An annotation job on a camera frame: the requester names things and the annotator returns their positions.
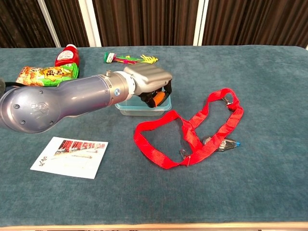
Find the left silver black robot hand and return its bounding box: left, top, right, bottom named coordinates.
left=123, top=63, right=173, bottom=108

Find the blue plastic lid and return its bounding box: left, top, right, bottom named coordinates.
left=115, top=95, right=172, bottom=111

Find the clear plastic container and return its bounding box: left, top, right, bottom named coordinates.
left=117, top=105, right=172, bottom=116

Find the colourful plastic picks bundle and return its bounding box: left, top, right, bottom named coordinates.
left=103, top=51, right=159, bottom=66

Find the dark brown pleated curtain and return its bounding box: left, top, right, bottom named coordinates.
left=0, top=0, right=308, bottom=49

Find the red ketchup bottle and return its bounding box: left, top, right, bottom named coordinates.
left=54, top=44, right=80, bottom=67

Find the green orange snack bag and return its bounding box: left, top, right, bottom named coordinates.
left=15, top=63, right=80, bottom=87

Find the teal table cloth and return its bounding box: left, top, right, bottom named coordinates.
left=0, top=44, right=308, bottom=227

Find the white card with red print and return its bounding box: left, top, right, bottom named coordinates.
left=30, top=136, right=109, bottom=180

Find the red lanyard strap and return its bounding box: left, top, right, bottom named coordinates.
left=133, top=88, right=244, bottom=170

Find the white wall pillar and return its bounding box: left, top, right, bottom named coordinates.
left=192, top=0, right=209, bottom=46
left=78, top=0, right=102, bottom=47

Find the thin white grey post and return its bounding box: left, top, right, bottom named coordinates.
left=37, top=0, right=61, bottom=48

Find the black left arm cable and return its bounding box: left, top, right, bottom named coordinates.
left=0, top=77, right=18, bottom=95

